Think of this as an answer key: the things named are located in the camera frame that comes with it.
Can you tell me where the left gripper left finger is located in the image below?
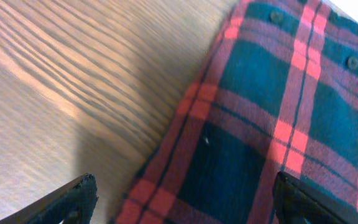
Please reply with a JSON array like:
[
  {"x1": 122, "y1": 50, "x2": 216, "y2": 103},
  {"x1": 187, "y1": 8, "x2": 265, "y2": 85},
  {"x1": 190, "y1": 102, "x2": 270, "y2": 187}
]
[{"x1": 0, "y1": 173, "x2": 98, "y2": 224}]

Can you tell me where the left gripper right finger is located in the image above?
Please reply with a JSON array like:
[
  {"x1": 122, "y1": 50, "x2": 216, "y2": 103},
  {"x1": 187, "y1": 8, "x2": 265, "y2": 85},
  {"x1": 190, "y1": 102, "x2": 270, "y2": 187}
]
[{"x1": 273, "y1": 172, "x2": 358, "y2": 224}]

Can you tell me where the red navy plaid shirt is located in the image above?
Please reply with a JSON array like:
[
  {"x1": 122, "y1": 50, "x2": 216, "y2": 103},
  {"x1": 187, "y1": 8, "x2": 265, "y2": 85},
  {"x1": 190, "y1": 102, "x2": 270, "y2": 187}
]
[{"x1": 112, "y1": 0, "x2": 358, "y2": 223}]

